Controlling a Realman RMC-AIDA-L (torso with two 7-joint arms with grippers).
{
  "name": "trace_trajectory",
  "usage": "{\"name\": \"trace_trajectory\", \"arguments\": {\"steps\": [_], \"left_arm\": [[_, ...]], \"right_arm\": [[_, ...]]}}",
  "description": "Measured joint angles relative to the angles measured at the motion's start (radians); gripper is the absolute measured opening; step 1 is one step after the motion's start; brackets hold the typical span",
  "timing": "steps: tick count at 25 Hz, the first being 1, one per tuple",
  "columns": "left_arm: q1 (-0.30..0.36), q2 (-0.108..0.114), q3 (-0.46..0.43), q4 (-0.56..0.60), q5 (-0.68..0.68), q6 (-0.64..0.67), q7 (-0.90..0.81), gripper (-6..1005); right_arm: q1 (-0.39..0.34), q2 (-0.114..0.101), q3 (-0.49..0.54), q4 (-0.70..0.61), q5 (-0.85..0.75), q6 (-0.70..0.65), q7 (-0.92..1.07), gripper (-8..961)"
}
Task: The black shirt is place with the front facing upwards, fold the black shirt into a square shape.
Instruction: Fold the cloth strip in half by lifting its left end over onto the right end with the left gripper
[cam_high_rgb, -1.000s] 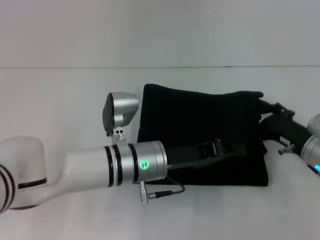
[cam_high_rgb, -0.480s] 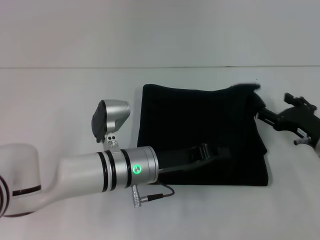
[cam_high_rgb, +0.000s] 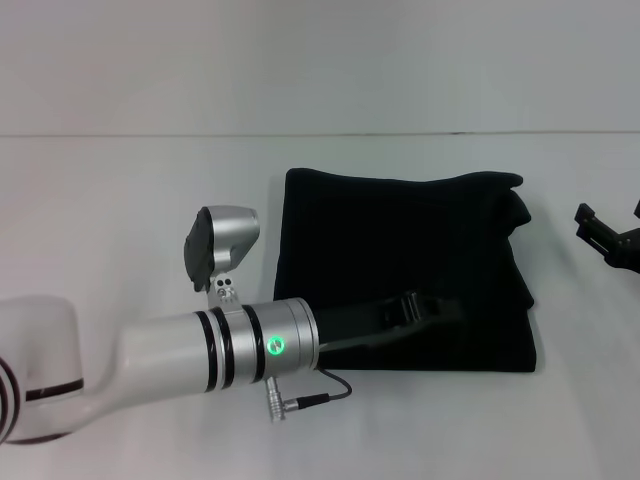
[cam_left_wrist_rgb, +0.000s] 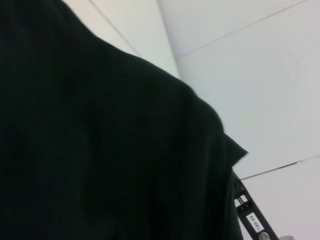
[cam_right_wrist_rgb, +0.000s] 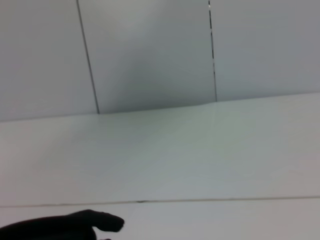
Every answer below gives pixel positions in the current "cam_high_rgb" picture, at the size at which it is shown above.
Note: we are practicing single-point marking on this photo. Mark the black T-shirt with FREE print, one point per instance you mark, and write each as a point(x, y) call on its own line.
point(380, 235)

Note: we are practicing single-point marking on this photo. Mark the silver elbow plug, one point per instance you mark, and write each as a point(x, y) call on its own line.
point(274, 400)

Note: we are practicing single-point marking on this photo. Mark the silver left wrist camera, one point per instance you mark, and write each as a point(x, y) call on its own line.
point(220, 245)

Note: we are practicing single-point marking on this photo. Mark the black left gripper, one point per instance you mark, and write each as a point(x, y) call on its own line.
point(350, 325)

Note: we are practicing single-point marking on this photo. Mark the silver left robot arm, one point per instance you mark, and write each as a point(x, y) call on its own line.
point(150, 355)

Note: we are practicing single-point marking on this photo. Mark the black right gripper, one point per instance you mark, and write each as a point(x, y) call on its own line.
point(622, 255)

